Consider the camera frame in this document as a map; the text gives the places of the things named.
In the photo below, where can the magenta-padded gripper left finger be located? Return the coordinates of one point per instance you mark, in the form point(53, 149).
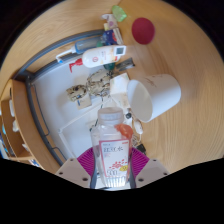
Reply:
point(71, 170)

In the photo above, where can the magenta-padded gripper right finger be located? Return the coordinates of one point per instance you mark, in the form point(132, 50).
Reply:
point(153, 170)

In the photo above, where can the clear pink-labelled drink bottle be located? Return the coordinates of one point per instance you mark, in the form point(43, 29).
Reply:
point(113, 153)

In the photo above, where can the white paper cup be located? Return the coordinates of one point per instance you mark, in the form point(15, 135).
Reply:
point(160, 91)

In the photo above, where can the white tissue pack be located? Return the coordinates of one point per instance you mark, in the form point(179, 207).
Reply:
point(119, 88)

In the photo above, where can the brown tree creature figurine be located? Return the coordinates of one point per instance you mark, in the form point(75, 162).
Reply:
point(95, 83)

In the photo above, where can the white red-pump lotion bottle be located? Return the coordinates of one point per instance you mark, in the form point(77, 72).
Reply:
point(98, 57)

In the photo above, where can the flat round red coaster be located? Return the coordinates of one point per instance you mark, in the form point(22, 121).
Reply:
point(143, 31)

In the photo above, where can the green packet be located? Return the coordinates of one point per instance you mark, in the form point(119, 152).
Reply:
point(119, 13)

